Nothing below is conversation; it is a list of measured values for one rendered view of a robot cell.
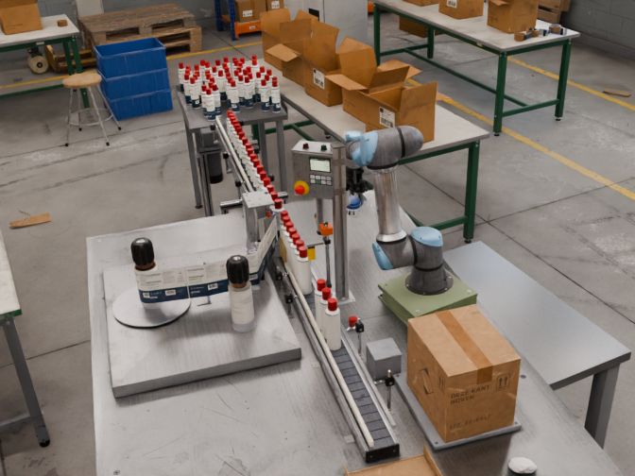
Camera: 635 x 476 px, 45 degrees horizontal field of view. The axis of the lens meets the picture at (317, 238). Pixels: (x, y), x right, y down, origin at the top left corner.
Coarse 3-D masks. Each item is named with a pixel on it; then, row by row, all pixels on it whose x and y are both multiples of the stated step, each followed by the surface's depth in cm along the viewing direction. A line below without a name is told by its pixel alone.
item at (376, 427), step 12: (288, 276) 316; (312, 288) 307; (312, 300) 300; (312, 312) 293; (336, 360) 268; (348, 360) 267; (348, 372) 262; (348, 384) 256; (360, 384) 256; (360, 396) 251; (360, 408) 246; (372, 408) 246; (372, 420) 241; (360, 432) 240; (372, 432) 237; (384, 432) 237; (384, 444) 232
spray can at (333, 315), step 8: (328, 304) 264; (336, 304) 264; (328, 312) 265; (336, 312) 265; (328, 320) 266; (336, 320) 266; (328, 328) 268; (336, 328) 267; (328, 336) 270; (336, 336) 269; (328, 344) 271; (336, 344) 271
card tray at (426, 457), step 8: (424, 448) 233; (416, 456) 234; (424, 456) 233; (384, 464) 232; (392, 464) 231; (400, 464) 231; (408, 464) 231; (416, 464) 231; (424, 464) 231; (432, 464) 228; (352, 472) 229; (360, 472) 229; (368, 472) 229; (376, 472) 229; (384, 472) 229; (392, 472) 228; (400, 472) 228; (408, 472) 228; (416, 472) 228; (424, 472) 228; (432, 472) 228; (440, 472) 223
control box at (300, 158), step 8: (296, 144) 284; (312, 144) 283; (320, 144) 283; (328, 144) 283; (296, 152) 280; (304, 152) 279; (312, 152) 278; (320, 152) 277; (328, 152) 277; (296, 160) 281; (304, 160) 280; (296, 168) 283; (304, 168) 282; (296, 176) 285; (304, 176) 283; (296, 184) 286; (304, 184) 285; (312, 184) 284; (304, 192) 287; (312, 192) 286; (320, 192) 284; (328, 192) 283
